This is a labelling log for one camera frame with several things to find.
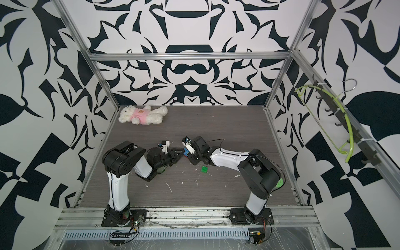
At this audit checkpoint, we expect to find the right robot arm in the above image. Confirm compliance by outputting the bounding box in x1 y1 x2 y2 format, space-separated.
182 136 282 217

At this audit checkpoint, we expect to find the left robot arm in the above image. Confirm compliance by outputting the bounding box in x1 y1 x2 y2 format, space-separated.
102 141 185 218

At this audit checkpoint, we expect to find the dark green lego brick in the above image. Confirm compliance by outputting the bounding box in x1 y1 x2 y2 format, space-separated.
201 166 208 174

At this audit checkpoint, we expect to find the white teddy bear pink shirt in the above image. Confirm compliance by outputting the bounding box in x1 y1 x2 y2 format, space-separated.
118 105 168 125

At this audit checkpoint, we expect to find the black connector box left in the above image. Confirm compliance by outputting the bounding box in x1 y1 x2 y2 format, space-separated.
108 231 131 244

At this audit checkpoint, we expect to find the black connector box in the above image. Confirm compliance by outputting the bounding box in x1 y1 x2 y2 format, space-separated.
249 231 265 245
108 231 131 244

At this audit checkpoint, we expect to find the black connector box right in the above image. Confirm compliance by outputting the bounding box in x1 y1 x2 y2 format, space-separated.
249 231 265 245

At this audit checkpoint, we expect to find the green plastic hanger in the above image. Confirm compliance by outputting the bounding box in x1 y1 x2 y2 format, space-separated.
295 84 355 163

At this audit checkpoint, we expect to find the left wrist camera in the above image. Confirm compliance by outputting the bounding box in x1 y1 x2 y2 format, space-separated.
158 141 170 154

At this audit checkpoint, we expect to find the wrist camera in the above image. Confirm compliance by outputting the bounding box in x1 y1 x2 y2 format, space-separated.
158 141 170 154
182 136 195 155

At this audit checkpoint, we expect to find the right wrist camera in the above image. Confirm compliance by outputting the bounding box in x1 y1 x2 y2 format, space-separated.
182 136 195 155

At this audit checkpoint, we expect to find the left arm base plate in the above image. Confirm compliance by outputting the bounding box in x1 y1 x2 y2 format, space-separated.
101 207 147 228

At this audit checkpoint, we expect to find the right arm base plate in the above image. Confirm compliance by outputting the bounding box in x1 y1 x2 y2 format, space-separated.
229 208 275 225

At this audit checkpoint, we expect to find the black wall hook rack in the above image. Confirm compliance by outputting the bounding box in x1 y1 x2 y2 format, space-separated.
312 76 382 166

